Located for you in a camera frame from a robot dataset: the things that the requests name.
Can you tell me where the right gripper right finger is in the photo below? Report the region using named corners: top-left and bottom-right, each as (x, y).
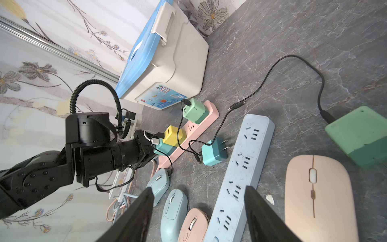
top-left (244, 186), bottom-right (300, 242)

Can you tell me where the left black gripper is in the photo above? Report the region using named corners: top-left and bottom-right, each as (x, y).
top-left (134, 130), bottom-right (156, 166)

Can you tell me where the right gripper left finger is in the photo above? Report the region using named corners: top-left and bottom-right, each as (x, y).
top-left (98, 188), bottom-right (154, 242)

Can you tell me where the light blue power strip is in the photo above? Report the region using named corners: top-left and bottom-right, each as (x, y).
top-left (204, 114), bottom-right (275, 242)

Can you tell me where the peach mouse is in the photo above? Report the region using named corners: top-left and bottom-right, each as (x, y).
top-left (285, 155), bottom-right (359, 242)

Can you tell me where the green charger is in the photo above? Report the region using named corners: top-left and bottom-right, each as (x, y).
top-left (325, 106), bottom-right (387, 168)
top-left (182, 98), bottom-right (209, 124)

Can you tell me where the teal charger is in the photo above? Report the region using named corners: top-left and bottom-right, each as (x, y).
top-left (202, 137), bottom-right (228, 166)
top-left (154, 138), bottom-right (176, 156)

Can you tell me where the black charging cable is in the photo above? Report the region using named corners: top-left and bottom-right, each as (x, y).
top-left (227, 54), bottom-right (337, 125)

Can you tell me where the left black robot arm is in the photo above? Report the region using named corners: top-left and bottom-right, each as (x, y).
top-left (1, 112), bottom-right (156, 219)

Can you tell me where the blue mouse near strip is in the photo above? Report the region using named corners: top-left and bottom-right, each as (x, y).
top-left (147, 168), bottom-right (170, 207)

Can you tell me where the blue mouse left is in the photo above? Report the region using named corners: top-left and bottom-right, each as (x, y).
top-left (160, 189), bottom-right (188, 242)

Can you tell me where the pink mouse left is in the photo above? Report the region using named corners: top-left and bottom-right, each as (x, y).
top-left (178, 208), bottom-right (209, 242)

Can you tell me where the teal charger on pink strip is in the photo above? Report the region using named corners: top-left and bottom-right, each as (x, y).
top-left (154, 138), bottom-right (176, 156)

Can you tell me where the white multi socket power strip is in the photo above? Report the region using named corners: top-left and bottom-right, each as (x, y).
top-left (109, 168), bottom-right (134, 202)

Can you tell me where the yellow charger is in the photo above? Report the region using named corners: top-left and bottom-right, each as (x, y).
top-left (163, 126), bottom-right (186, 147)

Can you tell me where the pink power strip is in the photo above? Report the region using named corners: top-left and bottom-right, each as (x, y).
top-left (158, 100), bottom-right (219, 169)

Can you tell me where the blue lid storage box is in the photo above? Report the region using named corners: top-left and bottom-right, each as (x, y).
top-left (115, 1), bottom-right (209, 110)

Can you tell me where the black cable from yellow charger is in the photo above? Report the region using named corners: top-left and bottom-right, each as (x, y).
top-left (149, 131), bottom-right (173, 176)

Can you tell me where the light blue power cord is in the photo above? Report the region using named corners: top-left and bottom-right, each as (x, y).
top-left (111, 192), bottom-right (140, 224)

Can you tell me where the black cable from green charger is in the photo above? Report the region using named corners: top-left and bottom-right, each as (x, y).
top-left (176, 98), bottom-right (203, 164)

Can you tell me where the black cable to pink mouse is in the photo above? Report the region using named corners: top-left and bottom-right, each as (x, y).
top-left (188, 108), bottom-right (239, 161)

